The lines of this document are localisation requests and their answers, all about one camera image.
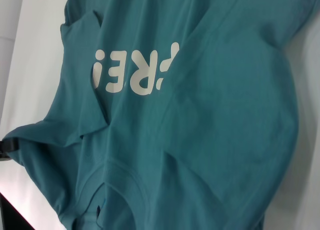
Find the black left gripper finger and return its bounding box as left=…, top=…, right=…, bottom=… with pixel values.
left=0, top=137, right=21, bottom=161

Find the teal t-shirt with white print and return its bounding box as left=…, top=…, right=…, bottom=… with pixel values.
left=6, top=0, right=320, bottom=230

